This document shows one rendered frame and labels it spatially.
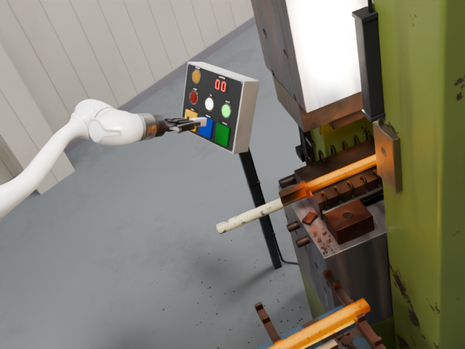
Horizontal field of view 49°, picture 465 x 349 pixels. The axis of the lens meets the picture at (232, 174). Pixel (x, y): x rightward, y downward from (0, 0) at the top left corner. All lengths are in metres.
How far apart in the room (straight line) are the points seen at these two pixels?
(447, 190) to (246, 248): 1.85
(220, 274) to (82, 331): 0.78
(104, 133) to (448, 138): 0.99
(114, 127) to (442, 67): 1.00
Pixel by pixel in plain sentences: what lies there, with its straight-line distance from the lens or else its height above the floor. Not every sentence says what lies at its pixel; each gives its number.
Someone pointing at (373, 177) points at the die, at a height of 0.99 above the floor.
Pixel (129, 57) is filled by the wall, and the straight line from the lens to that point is 4.37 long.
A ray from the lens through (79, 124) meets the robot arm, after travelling 1.76.
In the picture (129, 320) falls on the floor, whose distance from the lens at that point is 2.85.
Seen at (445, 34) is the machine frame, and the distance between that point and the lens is 0.97.
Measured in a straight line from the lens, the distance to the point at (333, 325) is 1.35.
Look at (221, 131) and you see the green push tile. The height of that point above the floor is 1.02.
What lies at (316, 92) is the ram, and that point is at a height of 1.41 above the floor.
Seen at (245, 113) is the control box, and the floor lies 1.08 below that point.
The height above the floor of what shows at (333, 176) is 1.01.
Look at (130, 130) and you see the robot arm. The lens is 1.66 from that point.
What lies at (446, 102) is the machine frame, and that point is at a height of 1.53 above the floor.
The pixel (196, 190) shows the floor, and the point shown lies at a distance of 3.36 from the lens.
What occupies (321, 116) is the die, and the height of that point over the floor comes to 1.30.
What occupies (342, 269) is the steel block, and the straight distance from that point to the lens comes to 1.65.
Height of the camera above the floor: 2.13
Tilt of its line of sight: 39 degrees down
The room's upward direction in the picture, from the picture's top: 18 degrees counter-clockwise
